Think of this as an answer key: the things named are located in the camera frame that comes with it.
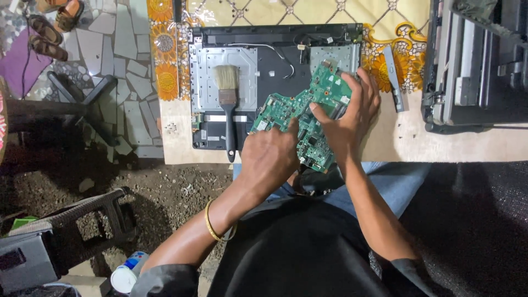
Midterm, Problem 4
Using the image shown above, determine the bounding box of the person's right hand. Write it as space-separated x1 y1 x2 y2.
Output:
309 68 381 162

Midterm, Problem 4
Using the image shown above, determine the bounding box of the person's left hand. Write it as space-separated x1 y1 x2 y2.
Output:
240 117 301 191

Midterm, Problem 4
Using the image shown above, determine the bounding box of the green laptop motherboard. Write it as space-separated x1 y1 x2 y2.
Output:
250 60 354 174

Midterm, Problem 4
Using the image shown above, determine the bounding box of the gold bangle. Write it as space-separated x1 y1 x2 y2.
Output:
205 198 238 243

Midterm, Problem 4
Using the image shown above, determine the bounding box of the black laptop base chassis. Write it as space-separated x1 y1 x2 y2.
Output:
189 23 364 151

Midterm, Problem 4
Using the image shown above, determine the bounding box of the yellow floral tablecloth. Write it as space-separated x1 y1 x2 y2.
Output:
147 0 431 102

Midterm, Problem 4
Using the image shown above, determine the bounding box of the black laptop stack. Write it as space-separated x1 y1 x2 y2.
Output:
421 0 528 134

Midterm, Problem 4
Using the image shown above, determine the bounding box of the white spray can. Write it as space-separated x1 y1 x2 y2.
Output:
110 251 150 294

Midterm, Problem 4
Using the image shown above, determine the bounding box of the black stool leg base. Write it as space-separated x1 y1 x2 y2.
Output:
8 71 121 147

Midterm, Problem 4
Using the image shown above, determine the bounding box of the black plastic chair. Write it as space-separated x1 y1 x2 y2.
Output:
8 186 139 273

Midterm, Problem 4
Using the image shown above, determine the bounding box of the tan sandal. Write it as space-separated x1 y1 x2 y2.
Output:
54 0 85 33
35 0 68 13

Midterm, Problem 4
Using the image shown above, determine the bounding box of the brown sandal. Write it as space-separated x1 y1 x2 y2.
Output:
28 35 69 62
27 15 64 45

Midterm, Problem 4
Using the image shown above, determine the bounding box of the purple mat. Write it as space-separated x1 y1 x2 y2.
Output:
0 28 53 99

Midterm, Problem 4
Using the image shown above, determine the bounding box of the grey electronic device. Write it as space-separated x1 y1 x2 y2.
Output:
0 232 59 294

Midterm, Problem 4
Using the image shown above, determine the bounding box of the grey metal drive bracket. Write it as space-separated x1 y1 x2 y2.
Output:
382 46 405 113

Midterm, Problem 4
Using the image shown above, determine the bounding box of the black handled paint brush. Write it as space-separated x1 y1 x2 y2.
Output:
213 65 240 163

